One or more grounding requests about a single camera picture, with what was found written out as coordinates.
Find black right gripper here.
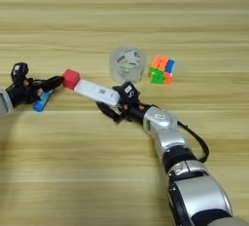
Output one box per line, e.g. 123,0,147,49
95,85,150,124

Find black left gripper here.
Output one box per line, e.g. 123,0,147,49
6,75,65,106

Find red cube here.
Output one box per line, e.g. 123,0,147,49
61,68,81,91

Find white rectangular box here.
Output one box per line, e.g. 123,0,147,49
73,79,122,108

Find colourful puzzle cube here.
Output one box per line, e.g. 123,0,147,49
148,55,176,86

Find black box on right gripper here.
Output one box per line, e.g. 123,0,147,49
120,81,141,102

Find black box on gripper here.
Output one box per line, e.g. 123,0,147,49
120,81,141,102
10,61,29,83

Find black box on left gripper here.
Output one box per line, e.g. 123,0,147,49
10,61,29,83

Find clear tape roll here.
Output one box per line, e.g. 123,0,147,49
108,45,148,84

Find grey robot torso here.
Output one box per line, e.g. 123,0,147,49
207,215,249,226

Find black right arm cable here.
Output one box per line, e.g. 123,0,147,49
176,121,210,165

